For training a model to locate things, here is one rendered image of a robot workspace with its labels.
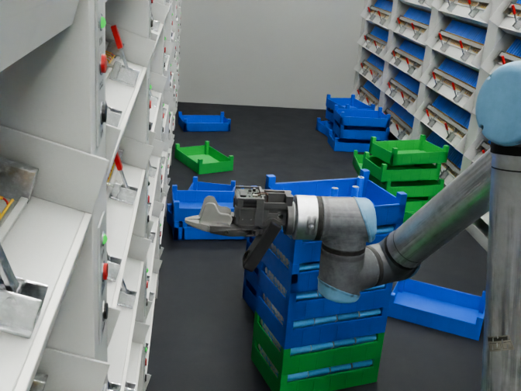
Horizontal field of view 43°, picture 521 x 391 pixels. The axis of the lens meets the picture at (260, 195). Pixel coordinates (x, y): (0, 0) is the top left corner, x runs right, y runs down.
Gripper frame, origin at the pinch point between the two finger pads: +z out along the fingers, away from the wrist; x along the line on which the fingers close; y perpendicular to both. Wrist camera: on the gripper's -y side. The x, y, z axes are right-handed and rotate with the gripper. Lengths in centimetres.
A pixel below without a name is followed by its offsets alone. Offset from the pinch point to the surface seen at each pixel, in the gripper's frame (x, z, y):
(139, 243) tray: -1.2, 10.1, -5.2
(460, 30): -190, -127, 23
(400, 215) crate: -27, -52, -8
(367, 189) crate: -44, -48, -7
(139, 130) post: -1.5, 10.5, 18.2
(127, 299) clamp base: 17.5, 10.9, -7.4
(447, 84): -189, -125, -3
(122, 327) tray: 24.4, 11.0, -8.8
